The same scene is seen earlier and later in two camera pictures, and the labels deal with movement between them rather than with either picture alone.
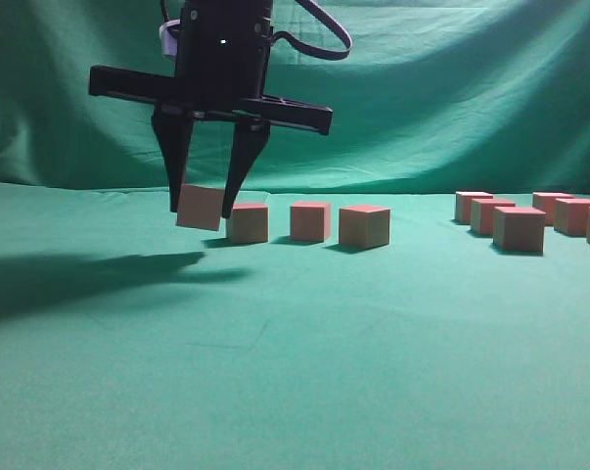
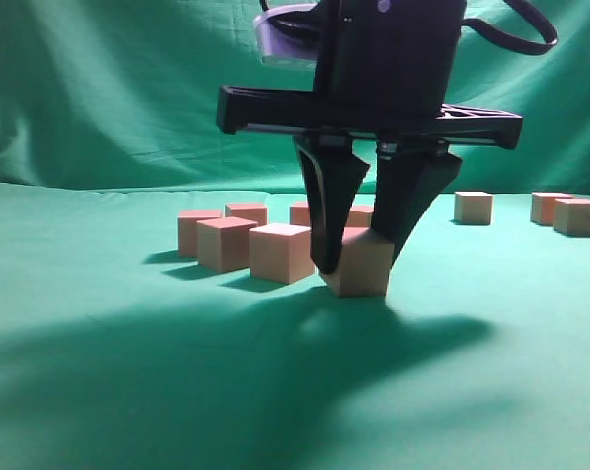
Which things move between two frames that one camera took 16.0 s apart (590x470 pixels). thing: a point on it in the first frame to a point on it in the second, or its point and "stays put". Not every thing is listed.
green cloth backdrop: x=412 y=289 stays put
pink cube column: x=545 y=201 stays put
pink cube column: x=463 y=205 to x=366 y=263
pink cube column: x=570 y=214 stays put
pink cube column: x=519 y=229 to x=222 y=244
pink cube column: x=200 y=207 to x=187 y=229
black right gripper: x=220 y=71 to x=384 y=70
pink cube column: x=482 y=214 to x=281 y=253
